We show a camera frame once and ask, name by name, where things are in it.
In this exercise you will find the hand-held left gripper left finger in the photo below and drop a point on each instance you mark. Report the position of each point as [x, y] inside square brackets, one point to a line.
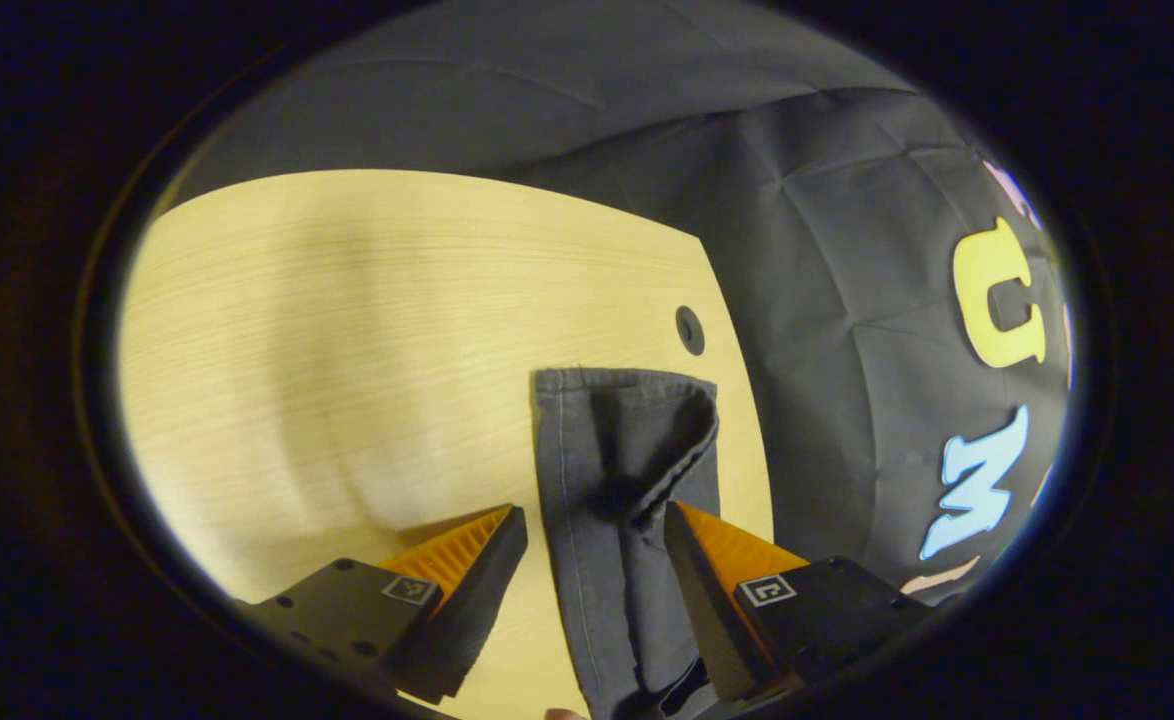
[467, 610]

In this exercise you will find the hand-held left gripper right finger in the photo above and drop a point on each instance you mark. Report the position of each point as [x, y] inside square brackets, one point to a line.
[712, 610]

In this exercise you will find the dark denim jeans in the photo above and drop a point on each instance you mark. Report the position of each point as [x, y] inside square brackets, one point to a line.
[597, 520]

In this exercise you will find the black round table grommet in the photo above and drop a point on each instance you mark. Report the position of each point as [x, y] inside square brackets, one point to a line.
[689, 330]

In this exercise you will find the black backdrop cloth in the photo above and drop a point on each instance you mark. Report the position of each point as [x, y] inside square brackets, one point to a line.
[827, 300]

